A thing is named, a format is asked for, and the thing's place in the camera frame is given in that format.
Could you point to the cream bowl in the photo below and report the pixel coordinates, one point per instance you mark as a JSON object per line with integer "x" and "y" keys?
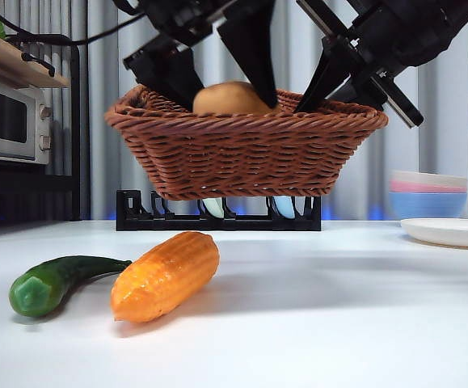
{"x": 427, "y": 178}

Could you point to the grey pleated curtain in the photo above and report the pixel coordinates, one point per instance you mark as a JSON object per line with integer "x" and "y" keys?
{"x": 439, "y": 121}

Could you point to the orange corn cob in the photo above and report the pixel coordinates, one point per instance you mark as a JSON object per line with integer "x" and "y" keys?
{"x": 165, "y": 275}

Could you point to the black metal shelf frame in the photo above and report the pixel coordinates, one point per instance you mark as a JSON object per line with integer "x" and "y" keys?
{"x": 74, "y": 121}

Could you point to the pink bowl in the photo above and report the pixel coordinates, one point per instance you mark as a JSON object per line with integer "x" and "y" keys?
{"x": 419, "y": 188}

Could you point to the brown wicker basket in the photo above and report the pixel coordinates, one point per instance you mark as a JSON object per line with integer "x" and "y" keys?
{"x": 237, "y": 157}

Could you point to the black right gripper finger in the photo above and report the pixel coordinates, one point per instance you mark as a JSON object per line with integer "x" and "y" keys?
{"x": 330, "y": 70}
{"x": 355, "y": 93}

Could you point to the black plate rack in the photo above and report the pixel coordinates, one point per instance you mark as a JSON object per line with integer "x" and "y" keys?
{"x": 130, "y": 212}

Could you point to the green cucumber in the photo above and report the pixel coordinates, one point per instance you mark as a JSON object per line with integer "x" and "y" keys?
{"x": 47, "y": 283}

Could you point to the pale blue plate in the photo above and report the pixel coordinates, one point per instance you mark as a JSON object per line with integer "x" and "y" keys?
{"x": 284, "y": 206}

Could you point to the white flat plate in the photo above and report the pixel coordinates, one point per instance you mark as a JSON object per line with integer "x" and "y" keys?
{"x": 448, "y": 232}

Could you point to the blue bowl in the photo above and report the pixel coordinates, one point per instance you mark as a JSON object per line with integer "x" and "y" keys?
{"x": 427, "y": 204}

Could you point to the tan potato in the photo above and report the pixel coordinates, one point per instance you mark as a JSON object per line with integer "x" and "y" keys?
{"x": 229, "y": 99}

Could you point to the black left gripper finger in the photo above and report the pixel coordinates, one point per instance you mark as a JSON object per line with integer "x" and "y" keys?
{"x": 254, "y": 44}
{"x": 169, "y": 74}

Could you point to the pale green plate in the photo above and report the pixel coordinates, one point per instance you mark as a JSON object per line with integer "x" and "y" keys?
{"x": 213, "y": 207}

